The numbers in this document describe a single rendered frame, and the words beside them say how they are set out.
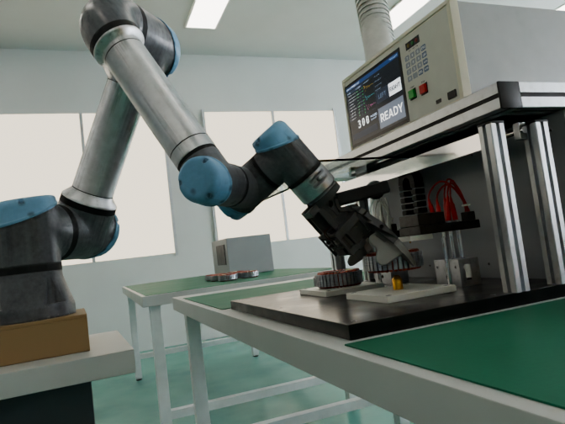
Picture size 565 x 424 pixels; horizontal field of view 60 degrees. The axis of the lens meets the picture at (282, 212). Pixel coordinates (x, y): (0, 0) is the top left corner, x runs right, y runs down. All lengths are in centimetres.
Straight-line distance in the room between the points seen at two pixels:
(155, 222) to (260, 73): 225
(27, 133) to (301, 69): 329
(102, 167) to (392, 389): 74
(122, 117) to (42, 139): 468
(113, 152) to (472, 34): 75
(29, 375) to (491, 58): 99
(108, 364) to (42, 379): 10
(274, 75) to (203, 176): 565
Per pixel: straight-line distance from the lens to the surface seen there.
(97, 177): 108
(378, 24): 265
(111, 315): 555
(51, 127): 576
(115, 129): 107
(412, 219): 99
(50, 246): 101
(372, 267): 94
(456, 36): 104
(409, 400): 54
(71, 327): 96
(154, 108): 84
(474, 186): 116
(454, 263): 103
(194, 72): 609
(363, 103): 129
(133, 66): 89
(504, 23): 114
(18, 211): 100
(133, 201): 560
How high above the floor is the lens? 88
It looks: 4 degrees up
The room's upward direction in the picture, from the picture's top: 7 degrees counter-clockwise
